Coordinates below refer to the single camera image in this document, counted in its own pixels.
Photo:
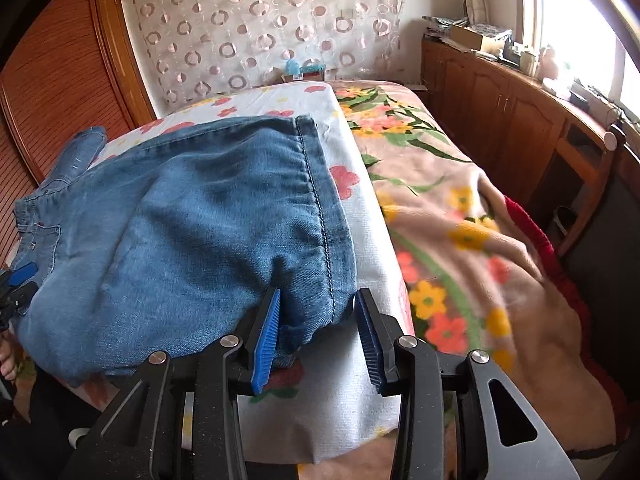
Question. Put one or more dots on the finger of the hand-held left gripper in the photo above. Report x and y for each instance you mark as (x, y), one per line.
(25, 272)
(25, 294)

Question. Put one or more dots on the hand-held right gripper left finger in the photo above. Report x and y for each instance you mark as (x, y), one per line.
(265, 335)

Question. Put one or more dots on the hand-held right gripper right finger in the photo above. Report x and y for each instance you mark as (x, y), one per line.
(372, 345)

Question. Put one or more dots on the blue denim pants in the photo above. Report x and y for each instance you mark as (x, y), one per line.
(200, 220)

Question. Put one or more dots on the person's left hand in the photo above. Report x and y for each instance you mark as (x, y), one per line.
(9, 360)

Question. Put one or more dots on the white strawberry print sheet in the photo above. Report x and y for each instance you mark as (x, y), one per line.
(325, 410)

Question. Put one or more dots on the pink floral blanket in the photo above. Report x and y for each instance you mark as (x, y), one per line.
(500, 285)

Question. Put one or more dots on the brown wooden wardrobe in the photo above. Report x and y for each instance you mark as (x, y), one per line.
(50, 85)

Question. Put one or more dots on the red fleece cloth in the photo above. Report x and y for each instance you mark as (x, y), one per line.
(540, 240)

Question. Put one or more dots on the small box with blue cloth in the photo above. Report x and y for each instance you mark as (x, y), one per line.
(300, 72)

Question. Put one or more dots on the low wooden cabinet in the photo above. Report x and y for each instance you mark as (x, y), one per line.
(480, 95)

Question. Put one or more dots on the wooden chair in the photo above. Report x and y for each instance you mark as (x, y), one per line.
(590, 180)

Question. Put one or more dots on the circle patterned sheer curtain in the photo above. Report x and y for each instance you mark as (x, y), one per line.
(250, 20)

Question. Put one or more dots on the white jar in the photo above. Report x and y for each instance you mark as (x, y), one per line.
(528, 62)

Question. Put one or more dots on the open cardboard box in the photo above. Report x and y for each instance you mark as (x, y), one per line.
(475, 35)

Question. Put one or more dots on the pile of papers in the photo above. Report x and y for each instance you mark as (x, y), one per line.
(442, 22)

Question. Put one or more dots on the pink figurine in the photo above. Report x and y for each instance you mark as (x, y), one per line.
(548, 62)

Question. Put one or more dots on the wooden framed window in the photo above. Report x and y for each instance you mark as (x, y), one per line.
(575, 20)

